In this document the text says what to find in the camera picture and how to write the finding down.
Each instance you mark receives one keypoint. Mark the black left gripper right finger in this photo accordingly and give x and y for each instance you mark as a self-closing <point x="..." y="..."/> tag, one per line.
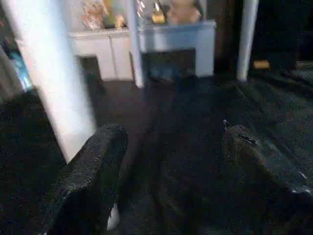
<point x="269" y="186"/>

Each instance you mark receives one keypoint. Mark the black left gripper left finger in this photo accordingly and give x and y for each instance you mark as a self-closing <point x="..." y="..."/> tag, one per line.
<point x="93" y="186"/>

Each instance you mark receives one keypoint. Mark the black glossy mat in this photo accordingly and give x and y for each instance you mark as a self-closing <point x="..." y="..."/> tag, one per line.
<point x="171" y="147"/>

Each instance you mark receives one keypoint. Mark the small tan label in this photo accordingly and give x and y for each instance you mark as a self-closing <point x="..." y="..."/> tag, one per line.
<point x="261" y="64"/>

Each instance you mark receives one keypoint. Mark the white glass-door cabinet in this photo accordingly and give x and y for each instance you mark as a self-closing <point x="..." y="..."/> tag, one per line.
<point x="117" y="44"/>

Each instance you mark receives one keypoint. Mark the large dark screen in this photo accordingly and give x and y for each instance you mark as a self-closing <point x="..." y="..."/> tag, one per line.
<point x="281" y="24"/>

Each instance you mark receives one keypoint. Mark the small yellow black box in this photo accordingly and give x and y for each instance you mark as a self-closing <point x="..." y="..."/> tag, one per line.
<point x="157" y="17"/>

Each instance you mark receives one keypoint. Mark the beige plush toy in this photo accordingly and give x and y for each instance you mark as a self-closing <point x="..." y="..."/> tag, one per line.
<point x="183" y="12"/>

